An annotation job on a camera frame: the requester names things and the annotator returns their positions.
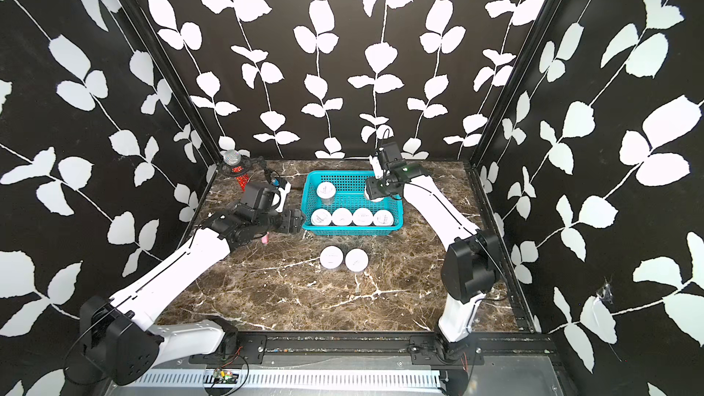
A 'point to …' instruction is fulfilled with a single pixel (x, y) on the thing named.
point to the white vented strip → (280, 379)
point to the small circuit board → (223, 377)
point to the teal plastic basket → (335, 203)
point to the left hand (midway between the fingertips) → (294, 210)
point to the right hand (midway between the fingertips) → (372, 182)
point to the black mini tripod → (259, 163)
